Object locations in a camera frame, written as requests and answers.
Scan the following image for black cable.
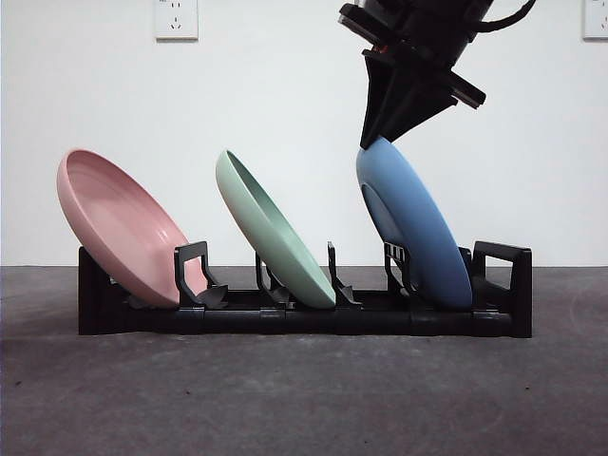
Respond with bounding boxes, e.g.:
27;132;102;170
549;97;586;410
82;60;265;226
474;0;538;32

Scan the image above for green plastic plate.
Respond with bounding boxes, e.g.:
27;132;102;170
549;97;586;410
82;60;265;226
215;149;337;308

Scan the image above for white wall socket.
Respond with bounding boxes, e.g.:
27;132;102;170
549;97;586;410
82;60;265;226
154;0;199;41
582;0;608;41

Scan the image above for black plastic dish rack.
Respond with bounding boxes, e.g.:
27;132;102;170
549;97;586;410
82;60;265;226
77;240;533;339

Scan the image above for pink plastic plate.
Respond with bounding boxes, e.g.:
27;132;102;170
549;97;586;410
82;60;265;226
56;148;213;309

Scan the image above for blue plastic plate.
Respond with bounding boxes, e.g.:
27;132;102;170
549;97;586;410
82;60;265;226
355;136;473;314

